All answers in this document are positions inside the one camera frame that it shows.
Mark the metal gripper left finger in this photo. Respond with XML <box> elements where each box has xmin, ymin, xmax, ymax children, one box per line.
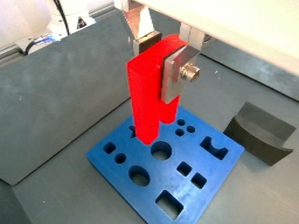
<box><xmin>113</xmin><ymin>0</ymin><xmax>163</xmax><ymax>55</ymax></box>

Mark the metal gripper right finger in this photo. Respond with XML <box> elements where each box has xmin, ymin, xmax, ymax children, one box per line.
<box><xmin>160</xmin><ymin>24</ymin><xmax>215</xmax><ymax>103</ymax></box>

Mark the red square-circle peg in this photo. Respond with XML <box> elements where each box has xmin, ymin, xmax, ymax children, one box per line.
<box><xmin>125</xmin><ymin>34</ymin><xmax>187</xmax><ymax>144</ymax></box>

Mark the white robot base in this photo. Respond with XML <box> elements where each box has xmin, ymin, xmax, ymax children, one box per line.
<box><xmin>45</xmin><ymin>0</ymin><xmax>95</xmax><ymax>38</ymax></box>

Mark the black curved holder block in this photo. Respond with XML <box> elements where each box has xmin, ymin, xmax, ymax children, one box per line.
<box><xmin>224</xmin><ymin>101</ymin><xmax>296</xmax><ymax>166</ymax></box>

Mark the dark grey foam mat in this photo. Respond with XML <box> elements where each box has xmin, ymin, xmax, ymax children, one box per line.
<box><xmin>0</xmin><ymin>13</ymin><xmax>131</xmax><ymax>186</ymax></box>

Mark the blue shape-sorting board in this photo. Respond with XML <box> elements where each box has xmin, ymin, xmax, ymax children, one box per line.
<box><xmin>87</xmin><ymin>108</ymin><xmax>244</xmax><ymax>224</ymax></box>

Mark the black cable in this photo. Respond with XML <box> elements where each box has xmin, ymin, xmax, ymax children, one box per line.
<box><xmin>23</xmin><ymin>0</ymin><xmax>71</xmax><ymax>56</ymax></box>

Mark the aluminium rail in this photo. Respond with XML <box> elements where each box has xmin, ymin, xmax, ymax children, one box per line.
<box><xmin>0</xmin><ymin>0</ymin><xmax>112</xmax><ymax>54</ymax></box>

